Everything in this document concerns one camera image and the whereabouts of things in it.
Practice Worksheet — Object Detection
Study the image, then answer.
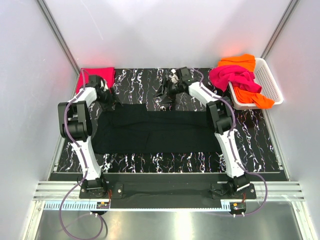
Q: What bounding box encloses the folded pink t-shirt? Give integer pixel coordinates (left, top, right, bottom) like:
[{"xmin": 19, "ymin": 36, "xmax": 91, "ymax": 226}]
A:
[{"xmin": 75, "ymin": 67, "xmax": 116, "ymax": 94}]

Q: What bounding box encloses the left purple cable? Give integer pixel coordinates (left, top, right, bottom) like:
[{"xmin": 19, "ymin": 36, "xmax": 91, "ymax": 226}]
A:
[{"xmin": 58, "ymin": 69, "xmax": 108, "ymax": 240}]

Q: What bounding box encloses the orange t-shirt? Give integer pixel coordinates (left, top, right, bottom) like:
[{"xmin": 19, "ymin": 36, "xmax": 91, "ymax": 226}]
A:
[{"xmin": 212, "ymin": 54, "xmax": 275, "ymax": 109}]

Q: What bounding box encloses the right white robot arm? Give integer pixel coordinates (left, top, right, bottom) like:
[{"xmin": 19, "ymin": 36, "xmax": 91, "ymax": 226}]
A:
[{"xmin": 154, "ymin": 67, "xmax": 250, "ymax": 199}]

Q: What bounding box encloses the white slotted cable duct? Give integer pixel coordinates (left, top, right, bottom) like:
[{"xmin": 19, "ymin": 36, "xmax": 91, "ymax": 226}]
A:
[{"xmin": 44, "ymin": 200, "xmax": 231, "ymax": 212}]

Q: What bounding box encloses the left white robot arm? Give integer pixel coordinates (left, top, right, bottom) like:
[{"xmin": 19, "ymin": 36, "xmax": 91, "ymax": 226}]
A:
[{"xmin": 57, "ymin": 75, "xmax": 120, "ymax": 199}]

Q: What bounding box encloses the black t-shirt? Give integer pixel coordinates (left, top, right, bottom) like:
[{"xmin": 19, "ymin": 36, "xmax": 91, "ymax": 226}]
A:
[{"xmin": 92, "ymin": 104, "xmax": 221, "ymax": 155}]

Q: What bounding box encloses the crumpled pink t-shirt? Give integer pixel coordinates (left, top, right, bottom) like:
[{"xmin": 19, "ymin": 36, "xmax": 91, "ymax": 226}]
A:
[{"xmin": 209, "ymin": 65, "xmax": 262, "ymax": 93}]

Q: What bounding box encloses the aluminium frame rail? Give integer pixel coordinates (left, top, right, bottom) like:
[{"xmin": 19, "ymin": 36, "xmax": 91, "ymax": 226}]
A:
[{"xmin": 34, "ymin": 181, "xmax": 305, "ymax": 202}]

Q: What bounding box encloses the white plastic basket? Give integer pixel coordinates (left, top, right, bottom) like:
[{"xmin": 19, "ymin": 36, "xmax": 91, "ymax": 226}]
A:
[{"xmin": 228, "ymin": 57, "xmax": 284, "ymax": 110}]

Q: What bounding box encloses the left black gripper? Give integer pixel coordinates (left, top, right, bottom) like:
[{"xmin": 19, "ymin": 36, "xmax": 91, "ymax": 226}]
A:
[{"xmin": 95, "ymin": 87, "xmax": 122, "ymax": 112}]

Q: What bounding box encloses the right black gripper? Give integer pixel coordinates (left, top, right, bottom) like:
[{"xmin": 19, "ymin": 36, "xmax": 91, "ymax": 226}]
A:
[{"xmin": 152, "ymin": 78, "xmax": 182, "ymax": 105}]

